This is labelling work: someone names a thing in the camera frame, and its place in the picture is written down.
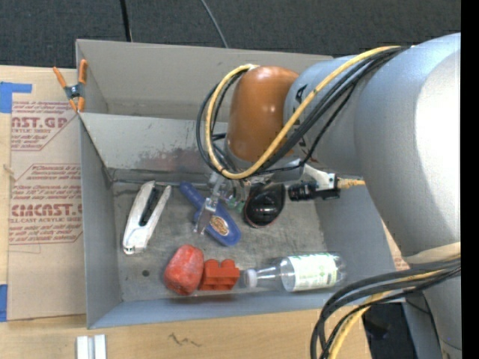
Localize black computer mouse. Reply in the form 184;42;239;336
242;182;287;229

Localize red rounded block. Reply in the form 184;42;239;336
162;244;206;297

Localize brown cardboard board, red print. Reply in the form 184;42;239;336
0;64;89;323

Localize blue plastic tool with label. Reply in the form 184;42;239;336
178;181;242;248

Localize grey metal bin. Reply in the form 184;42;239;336
74;38;408;331

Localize red toy brick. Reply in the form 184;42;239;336
198;258;241;292

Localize black cylinder on white bracket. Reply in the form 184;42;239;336
287;164;342;203

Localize clear plastic bottle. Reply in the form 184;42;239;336
243;252;348;294

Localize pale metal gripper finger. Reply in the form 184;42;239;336
193;199;213;234
198;200;221;237

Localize white and black stapler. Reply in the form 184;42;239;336
122;179;173;256

